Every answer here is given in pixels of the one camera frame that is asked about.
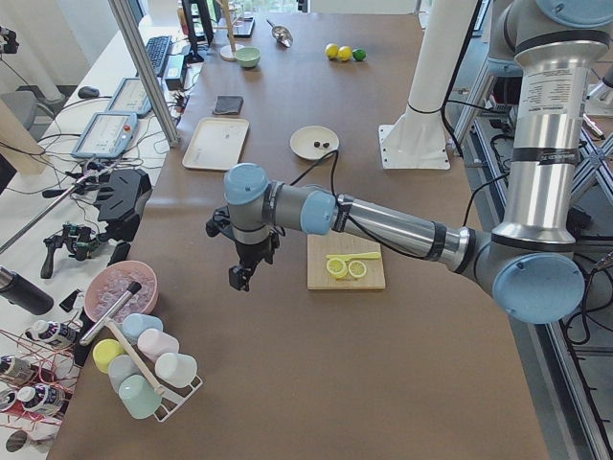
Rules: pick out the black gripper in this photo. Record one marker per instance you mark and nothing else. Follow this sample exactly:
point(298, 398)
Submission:
point(251, 253)

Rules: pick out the cream round plate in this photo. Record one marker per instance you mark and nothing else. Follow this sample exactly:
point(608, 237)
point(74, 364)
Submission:
point(302, 140)

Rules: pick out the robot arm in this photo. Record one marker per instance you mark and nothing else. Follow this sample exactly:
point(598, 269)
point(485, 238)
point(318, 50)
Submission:
point(525, 263)

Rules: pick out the cream rabbit tray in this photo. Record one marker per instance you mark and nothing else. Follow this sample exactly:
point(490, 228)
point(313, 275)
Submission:
point(216, 144)

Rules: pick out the lemon slice upper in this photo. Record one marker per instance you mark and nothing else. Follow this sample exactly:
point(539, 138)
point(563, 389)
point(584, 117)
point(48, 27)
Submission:
point(337, 268)

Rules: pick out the lemon slice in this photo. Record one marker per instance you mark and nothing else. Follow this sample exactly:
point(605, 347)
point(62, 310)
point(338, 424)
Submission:
point(337, 268)
point(357, 269)

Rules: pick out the bamboo cutting board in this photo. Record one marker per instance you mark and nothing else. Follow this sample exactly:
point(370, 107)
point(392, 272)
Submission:
point(334, 243)

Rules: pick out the lemon slice lower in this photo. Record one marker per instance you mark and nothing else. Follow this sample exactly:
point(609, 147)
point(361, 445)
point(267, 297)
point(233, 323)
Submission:
point(357, 269)

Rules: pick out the yellow plastic knife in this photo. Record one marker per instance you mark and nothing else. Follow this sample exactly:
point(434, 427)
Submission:
point(374, 255)

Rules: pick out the pink ice bowl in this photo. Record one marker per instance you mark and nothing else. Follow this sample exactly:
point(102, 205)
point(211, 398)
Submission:
point(108, 286)

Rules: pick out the pastel cup rack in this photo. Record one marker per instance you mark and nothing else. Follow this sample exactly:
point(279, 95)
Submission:
point(143, 394)

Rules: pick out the grey folded cloth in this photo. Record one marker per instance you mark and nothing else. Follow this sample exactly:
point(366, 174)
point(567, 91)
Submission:
point(228, 105)

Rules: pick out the teach pendant near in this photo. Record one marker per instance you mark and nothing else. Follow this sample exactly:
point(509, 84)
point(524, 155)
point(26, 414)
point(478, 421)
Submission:
point(106, 136)

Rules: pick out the teach pendant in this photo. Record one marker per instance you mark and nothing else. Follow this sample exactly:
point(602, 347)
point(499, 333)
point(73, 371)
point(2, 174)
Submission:
point(130, 96)
point(106, 136)

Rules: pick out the teach pendant far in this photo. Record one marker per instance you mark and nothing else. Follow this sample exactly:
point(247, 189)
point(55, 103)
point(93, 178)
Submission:
point(130, 96)

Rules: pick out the green bowl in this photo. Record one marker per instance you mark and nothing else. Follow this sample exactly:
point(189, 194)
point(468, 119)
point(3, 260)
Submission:
point(248, 57)

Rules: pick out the black thermos bottle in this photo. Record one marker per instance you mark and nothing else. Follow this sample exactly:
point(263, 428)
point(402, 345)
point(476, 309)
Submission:
point(24, 294)

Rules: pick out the wooden cup stand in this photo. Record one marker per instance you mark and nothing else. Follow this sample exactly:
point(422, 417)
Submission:
point(228, 51)

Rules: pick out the black keyboard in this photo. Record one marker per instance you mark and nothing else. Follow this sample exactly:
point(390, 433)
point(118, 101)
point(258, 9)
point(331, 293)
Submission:
point(158, 48)

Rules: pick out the yellow lemon outer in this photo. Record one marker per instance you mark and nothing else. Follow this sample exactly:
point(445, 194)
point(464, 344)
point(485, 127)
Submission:
point(331, 51)

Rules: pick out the metal scoop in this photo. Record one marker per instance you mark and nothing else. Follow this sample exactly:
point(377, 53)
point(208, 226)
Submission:
point(281, 34)

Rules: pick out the yellow lemon near lime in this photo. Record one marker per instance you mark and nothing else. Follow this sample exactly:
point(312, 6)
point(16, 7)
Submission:
point(344, 53)

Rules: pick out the green lime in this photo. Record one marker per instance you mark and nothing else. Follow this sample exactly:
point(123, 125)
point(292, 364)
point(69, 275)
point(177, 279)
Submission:
point(359, 54)

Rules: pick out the black monitor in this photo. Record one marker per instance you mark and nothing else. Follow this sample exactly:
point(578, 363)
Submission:
point(199, 29)

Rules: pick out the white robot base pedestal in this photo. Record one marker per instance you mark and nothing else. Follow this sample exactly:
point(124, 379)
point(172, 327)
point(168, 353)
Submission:
point(416, 139)

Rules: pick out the aluminium frame post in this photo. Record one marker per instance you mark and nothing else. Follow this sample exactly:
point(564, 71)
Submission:
point(139, 55)

